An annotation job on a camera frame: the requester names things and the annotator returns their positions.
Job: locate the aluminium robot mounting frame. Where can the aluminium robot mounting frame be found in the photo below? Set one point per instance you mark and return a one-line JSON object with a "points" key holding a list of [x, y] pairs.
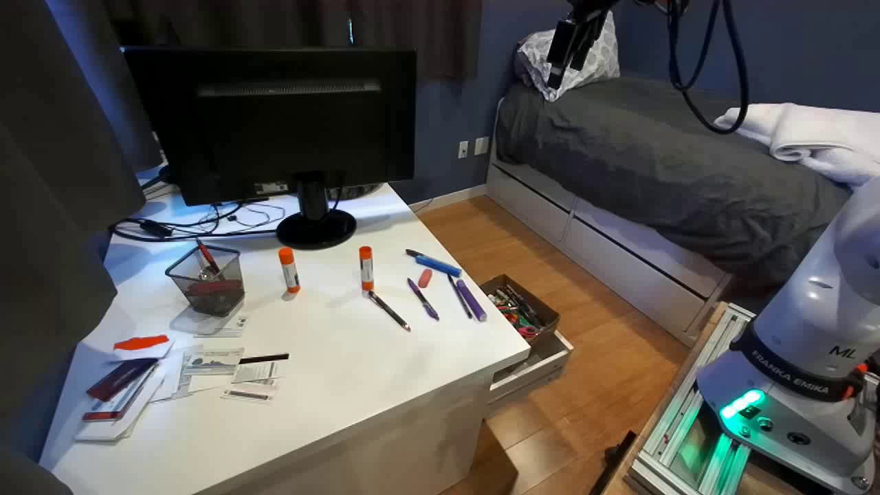
{"points": [[682, 429]]}

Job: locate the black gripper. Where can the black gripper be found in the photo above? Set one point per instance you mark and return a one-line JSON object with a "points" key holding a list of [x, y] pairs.
{"points": [[572, 36]]}

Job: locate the white desk drawer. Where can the white desk drawer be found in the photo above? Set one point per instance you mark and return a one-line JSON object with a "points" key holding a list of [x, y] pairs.
{"points": [[546, 362]]}

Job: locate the black mesh pen holder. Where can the black mesh pen holder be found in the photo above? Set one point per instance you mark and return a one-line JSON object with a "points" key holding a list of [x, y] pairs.
{"points": [[209, 278]]}

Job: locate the black pen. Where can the black pen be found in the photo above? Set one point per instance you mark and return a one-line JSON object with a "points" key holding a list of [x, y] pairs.
{"points": [[380, 303]]}

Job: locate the black computer monitor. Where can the black computer monitor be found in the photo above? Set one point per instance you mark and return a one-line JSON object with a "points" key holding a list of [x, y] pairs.
{"points": [[243, 125]]}

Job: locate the small red eraser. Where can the small red eraser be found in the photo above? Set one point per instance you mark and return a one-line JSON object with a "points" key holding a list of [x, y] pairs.
{"points": [[424, 278]]}

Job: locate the orange red marker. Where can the orange red marker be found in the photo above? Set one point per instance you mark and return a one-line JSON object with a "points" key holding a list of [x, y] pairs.
{"points": [[142, 341]]}

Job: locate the purple marker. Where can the purple marker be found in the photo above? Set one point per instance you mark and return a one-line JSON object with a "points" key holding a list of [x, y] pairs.
{"points": [[466, 296]]}

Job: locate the orange white glue stick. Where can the orange white glue stick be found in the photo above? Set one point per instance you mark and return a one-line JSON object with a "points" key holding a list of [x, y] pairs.
{"points": [[367, 267], [289, 270]]}

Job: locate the orange white glue stick left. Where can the orange white glue stick left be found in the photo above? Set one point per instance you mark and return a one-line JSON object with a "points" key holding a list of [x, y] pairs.
{"points": [[289, 270]]}

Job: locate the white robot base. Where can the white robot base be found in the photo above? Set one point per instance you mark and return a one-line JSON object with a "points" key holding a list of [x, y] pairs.
{"points": [[789, 386]]}

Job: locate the cardboard box of pens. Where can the cardboard box of pens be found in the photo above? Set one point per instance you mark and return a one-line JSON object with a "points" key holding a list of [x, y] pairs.
{"points": [[520, 309]]}

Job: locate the purple pen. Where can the purple pen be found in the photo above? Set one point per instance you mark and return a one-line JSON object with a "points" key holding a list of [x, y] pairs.
{"points": [[421, 297]]}

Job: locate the blue pen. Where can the blue pen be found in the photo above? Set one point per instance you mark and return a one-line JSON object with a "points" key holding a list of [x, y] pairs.
{"points": [[432, 261]]}

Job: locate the orange white glue stick right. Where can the orange white glue stick right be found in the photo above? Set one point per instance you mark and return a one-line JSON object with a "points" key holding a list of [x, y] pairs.
{"points": [[367, 267]]}

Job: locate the white blanket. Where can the white blanket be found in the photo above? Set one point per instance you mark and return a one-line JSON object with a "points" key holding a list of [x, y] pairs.
{"points": [[832, 142]]}

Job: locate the wall power outlet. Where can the wall power outlet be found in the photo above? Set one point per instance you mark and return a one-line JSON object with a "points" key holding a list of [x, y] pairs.
{"points": [[474, 147]]}

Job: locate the black marker on papers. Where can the black marker on papers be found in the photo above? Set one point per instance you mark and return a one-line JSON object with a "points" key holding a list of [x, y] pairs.
{"points": [[261, 358]]}

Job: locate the bed with grey duvet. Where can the bed with grey duvet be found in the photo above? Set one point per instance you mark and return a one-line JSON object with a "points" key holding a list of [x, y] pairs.
{"points": [[622, 179]]}

